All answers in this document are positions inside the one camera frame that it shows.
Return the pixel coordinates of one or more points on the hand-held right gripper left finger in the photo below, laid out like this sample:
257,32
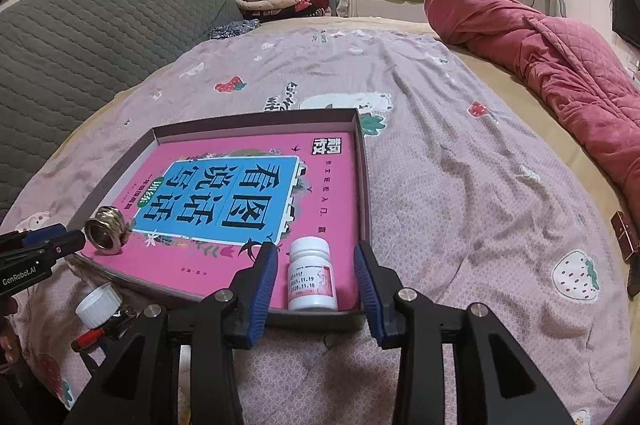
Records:
262,300

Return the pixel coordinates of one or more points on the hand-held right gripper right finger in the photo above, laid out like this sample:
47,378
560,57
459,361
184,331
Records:
367,295

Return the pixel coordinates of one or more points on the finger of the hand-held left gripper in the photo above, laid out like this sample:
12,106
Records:
67,244
45,234

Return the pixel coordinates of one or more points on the gold metal cap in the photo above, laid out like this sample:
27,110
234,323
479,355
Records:
107,225

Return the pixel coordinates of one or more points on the white pill bottle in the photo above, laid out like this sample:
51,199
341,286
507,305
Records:
312,277

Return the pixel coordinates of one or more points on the white ribbed bottle cap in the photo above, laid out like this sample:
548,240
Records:
100,305

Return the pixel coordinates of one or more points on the red and black lighter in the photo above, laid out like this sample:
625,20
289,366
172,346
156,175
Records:
92,336

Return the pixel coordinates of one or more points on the shallow cardboard box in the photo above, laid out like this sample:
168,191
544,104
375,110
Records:
364,185

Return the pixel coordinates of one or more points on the person's left hand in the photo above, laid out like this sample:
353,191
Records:
7,347

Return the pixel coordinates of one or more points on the pink and blue book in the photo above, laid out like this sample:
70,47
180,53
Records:
200,160

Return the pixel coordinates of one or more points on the lilac strawberry print bedsheet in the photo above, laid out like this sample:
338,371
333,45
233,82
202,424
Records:
425,130

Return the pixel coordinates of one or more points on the grey quilted cover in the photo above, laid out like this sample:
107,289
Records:
75,55

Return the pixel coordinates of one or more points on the beige bed sheet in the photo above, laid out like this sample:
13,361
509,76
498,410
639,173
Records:
505,77

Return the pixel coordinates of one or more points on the small brown box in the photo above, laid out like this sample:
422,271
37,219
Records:
625,235

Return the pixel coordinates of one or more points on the blue patterned cloth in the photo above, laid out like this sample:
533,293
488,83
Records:
232,29

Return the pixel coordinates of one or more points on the pink quilted blanket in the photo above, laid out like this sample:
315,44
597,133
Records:
550,70

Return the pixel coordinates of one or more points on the folded pink cloth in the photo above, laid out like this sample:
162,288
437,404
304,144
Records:
275,2

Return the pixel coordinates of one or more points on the black wall television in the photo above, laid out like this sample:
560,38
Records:
625,15

